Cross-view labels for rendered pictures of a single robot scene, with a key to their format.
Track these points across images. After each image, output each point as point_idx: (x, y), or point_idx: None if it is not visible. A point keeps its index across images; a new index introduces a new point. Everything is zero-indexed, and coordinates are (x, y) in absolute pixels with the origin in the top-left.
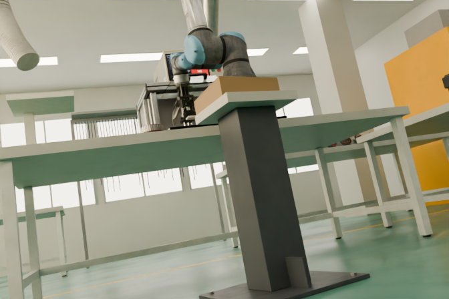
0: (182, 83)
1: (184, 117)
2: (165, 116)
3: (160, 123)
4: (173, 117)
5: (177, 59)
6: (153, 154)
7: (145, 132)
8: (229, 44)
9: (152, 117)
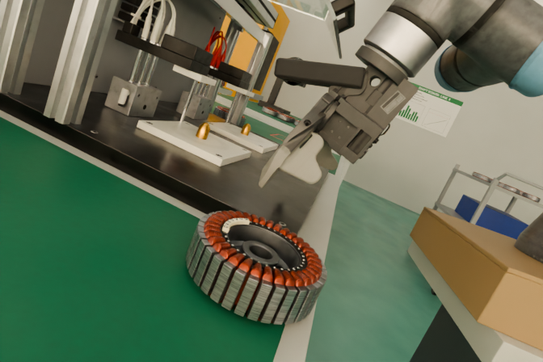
0: (407, 77)
1: (174, 61)
2: None
3: (101, 50)
4: (282, 165)
5: (536, 15)
6: None
7: (305, 352)
8: None
9: None
